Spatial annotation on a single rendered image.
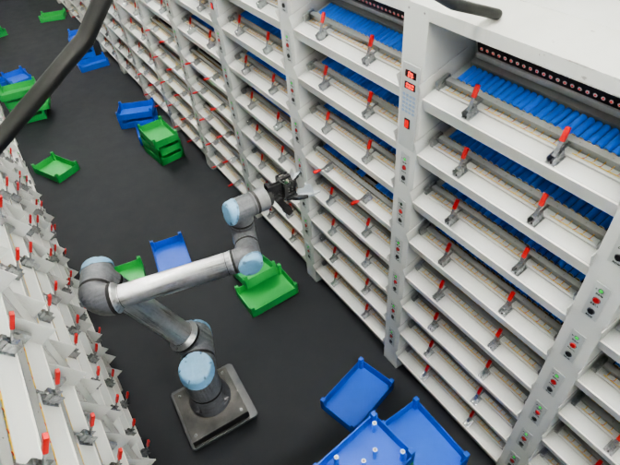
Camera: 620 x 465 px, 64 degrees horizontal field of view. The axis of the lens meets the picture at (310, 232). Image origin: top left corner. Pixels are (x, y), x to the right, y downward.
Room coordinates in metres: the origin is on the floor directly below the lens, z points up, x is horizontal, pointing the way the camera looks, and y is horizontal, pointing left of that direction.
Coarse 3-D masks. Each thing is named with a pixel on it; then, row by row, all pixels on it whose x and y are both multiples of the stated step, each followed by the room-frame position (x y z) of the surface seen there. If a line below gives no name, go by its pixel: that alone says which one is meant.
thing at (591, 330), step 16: (608, 240) 0.75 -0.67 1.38; (608, 256) 0.74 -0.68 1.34; (592, 272) 0.75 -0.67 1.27; (608, 272) 0.73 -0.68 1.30; (592, 288) 0.74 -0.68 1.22; (576, 304) 0.75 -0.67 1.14; (608, 304) 0.70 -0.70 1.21; (576, 320) 0.74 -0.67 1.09; (592, 320) 0.71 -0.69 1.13; (608, 320) 0.68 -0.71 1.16; (560, 336) 0.75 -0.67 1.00; (592, 336) 0.69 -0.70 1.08; (592, 352) 0.69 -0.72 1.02; (544, 368) 0.75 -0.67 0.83; (560, 368) 0.72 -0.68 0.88; (576, 368) 0.69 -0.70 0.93; (528, 400) 0.76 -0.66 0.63; (544, 400) 0.72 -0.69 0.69; (560, 400) 0.69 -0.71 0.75; (528, 416) 0.74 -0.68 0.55; (544, 416) 0.70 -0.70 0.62; (512, 432) 0.76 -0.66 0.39; (544, 432) 0.68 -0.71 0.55; (512, 448) 0.74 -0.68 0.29; (528, 448) 0.70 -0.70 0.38; (496, 464) 0.76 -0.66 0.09
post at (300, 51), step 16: (288, 0) 1.90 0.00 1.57; (304, 0) 1.92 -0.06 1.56; (288, 16) 1.91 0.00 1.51; (304, 48) 1.92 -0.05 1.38; (288, 64) 1.95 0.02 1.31; (288, 80) 1.96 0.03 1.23; (288, 96) 1.97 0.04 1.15; (304, 96) 1.91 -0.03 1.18; (304, 128) 1.90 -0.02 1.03; (304, 144) 1.90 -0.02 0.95; (304, 160) 1.89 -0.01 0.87; (304, 176) 1.91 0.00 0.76; (304, 208) 1.93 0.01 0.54; (304, 240) 1.96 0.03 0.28; (320, 256) 1.91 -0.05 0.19
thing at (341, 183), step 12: (312, 144) 1.91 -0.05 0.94; (324, 144) 1.93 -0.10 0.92; (312, 156) 1.88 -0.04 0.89; (336, 168) 1.76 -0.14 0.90; (336, 180) 1.69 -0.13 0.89; (348, 192) 1.61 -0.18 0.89; (360, 192) 1.59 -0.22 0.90; (360, 204) 1.54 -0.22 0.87; (372, 204) 1.51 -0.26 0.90; (372, 216) 1.49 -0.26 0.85; (384, 216) 1.43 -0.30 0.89
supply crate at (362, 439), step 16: (352, 432) 0.79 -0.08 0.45; (368, 432) 0.80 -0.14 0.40; (384, 432) 0.80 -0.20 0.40; (336, 448) 0.73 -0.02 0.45; (352, 448) 0.75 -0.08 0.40; (368, 448) 0.74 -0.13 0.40; (384, 448) 0.74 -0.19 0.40; (400, 448) 0.73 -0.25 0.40; (320, 464) 0.69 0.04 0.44; (352, 464) 0.69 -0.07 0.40; (368, 464) 0.69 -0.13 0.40; (384, 464) 0.68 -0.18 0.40; (400, 464) 0.68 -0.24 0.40
